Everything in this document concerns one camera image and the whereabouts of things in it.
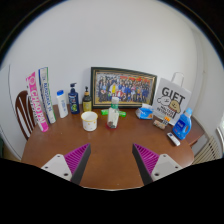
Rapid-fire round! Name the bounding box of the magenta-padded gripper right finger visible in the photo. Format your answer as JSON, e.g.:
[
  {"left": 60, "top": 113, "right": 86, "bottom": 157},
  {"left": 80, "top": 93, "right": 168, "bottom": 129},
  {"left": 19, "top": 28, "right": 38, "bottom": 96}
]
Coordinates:
[{"left": 132, "top": 143, "right": 184, "bottom": 186}]

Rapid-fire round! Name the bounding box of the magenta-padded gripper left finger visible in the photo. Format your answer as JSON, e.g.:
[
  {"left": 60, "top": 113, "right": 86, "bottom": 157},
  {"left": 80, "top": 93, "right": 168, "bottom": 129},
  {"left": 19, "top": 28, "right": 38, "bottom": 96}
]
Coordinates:
[{"left": 40, "top": 143, "right": 92, "bottom": 186}]

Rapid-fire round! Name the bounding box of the clear green-labelled drink bottle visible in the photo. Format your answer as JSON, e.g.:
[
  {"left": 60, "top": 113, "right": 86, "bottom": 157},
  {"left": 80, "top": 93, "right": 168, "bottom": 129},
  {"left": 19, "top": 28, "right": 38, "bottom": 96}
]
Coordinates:
[{"left": 106, "top": 96, "right": 121, "bottom": 130}]

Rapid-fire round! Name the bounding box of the white remote control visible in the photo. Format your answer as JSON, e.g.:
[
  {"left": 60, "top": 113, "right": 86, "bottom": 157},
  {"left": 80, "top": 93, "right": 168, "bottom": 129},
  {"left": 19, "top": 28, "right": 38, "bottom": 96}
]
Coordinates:
[{"left": 166, "top": 131, "right": 181, "bottom": 147}]

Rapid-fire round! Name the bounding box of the small brown snack packet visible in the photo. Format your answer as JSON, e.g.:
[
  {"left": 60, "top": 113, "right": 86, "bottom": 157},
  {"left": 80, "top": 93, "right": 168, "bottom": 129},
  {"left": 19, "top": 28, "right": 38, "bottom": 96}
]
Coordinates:
[{"left": 152, "top": 119, "right": 167, "bottom": 130}]

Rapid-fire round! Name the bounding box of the blue detergent bottle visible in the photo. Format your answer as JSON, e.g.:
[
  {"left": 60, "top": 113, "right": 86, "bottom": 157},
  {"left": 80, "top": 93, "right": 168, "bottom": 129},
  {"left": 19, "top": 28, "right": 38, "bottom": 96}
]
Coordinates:
[{"left": 171, "top": 107, "right": 194, "bottom": 141}]

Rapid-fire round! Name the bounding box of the small colourful puzzle cube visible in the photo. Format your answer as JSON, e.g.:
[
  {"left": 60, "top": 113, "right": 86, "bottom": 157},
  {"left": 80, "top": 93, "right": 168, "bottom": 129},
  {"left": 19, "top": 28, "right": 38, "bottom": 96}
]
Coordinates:
[{"left": 162, "top": 115, "right": 172, "bottom": 126}]

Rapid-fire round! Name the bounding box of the white radiator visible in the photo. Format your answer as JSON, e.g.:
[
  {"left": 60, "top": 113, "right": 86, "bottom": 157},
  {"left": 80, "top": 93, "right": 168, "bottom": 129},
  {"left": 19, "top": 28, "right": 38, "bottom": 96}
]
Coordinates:
[{"left": 191, "top": 134, "right": 223, "bottom": 165}]

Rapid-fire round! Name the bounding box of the dark wooden side cabinet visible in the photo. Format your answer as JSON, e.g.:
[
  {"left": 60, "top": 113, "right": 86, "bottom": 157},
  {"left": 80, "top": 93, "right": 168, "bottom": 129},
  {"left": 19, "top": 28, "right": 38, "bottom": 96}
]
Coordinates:
[{"left": 186, "top": 116, "right": 206, "bottom": 148}]

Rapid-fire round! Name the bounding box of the white cup with yellow rim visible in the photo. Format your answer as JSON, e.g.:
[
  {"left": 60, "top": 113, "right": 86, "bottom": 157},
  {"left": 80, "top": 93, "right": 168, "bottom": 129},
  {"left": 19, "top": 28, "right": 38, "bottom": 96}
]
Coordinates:
[{"left": 80, "top": 110, "right": 99, "bottom": 132}]

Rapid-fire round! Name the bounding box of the blue tissue pack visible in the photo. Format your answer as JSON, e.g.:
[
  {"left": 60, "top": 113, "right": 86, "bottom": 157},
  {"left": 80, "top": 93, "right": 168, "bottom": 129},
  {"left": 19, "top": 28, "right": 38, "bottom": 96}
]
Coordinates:
[{"left": 135, "top": 102, "right": 154, "bottom": 121}]

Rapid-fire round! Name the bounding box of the white bottle with blue cap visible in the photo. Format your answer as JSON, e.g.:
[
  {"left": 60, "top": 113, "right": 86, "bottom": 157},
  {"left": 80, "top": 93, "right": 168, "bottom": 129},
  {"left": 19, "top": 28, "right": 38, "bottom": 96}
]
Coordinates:
[{"left": 55, "top": 89, "right": 69, "bottom": 119}]

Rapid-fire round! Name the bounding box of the dark blue pump bottle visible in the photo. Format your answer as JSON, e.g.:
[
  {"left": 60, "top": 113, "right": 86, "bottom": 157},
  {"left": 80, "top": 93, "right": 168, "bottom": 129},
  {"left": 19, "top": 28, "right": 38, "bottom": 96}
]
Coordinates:
[{"left": 67, "top": 82, "right": 81, "bottom": 115}]

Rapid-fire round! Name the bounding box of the amber yellow-labelled pump bottle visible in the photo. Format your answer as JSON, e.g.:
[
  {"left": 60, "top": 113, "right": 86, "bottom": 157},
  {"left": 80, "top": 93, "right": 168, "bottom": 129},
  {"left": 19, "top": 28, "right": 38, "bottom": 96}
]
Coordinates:
[{"left": 82, "top": 86, "right": 93, "bottom": 113}]

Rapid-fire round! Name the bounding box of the white paper gift bag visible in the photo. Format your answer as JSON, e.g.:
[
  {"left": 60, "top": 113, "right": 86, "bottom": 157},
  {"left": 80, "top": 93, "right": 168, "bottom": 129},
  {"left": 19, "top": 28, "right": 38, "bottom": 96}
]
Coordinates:
[{"left": 151, "top": 71, "right": 193, "bottom": 126}]

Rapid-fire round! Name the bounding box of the pink shuttlecock tube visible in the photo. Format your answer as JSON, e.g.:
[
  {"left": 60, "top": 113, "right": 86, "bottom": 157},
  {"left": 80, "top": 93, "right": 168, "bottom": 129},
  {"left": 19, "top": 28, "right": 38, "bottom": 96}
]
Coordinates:
[{"left": 25, "top": 71, "right": 50, "bottom": 133}]

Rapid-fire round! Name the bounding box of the brown wooden chair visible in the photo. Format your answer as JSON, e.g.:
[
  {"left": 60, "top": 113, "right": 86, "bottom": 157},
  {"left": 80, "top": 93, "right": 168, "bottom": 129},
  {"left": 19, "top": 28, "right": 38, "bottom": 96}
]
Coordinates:
[{"left": 14, "top": 89, "right": 38, "bottom": 141}]

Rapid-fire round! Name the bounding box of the white and green shuttlecock tube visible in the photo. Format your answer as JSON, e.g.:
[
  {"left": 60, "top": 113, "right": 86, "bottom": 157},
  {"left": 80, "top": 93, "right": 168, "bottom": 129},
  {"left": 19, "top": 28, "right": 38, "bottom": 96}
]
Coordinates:
[{"left": 37, "top": 66, "right": 57, "bottom": 125}]

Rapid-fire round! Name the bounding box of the white board panel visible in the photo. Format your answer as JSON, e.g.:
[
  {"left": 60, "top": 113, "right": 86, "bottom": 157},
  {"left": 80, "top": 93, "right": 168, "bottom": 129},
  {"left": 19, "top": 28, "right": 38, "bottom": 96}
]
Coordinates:
[{"left": 0, "top": 64, "right": 21, "bottom": 141}]

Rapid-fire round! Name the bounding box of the framed group photo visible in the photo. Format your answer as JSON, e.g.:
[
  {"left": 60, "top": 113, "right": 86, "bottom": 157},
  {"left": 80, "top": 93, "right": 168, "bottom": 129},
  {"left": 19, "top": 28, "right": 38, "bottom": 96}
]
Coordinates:
[{"left": 90, "top": 66, "right": 158, "bottom": 109}]

